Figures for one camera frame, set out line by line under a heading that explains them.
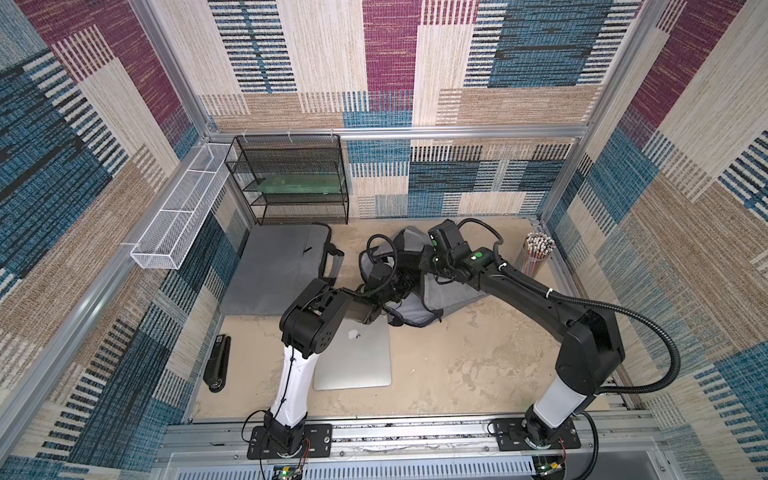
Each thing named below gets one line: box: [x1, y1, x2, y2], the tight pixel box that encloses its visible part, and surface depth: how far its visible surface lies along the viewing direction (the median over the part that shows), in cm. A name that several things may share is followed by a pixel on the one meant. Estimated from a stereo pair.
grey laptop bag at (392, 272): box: [359, 226, 489, 328], surface depth 89 cm
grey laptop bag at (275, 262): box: [220, 223, 345, 316], surface depth 108 cm
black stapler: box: [203, 334, 232, 393], surface depth 85 cm
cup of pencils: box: [522, 232, 556, 278], surface depth 91 cm
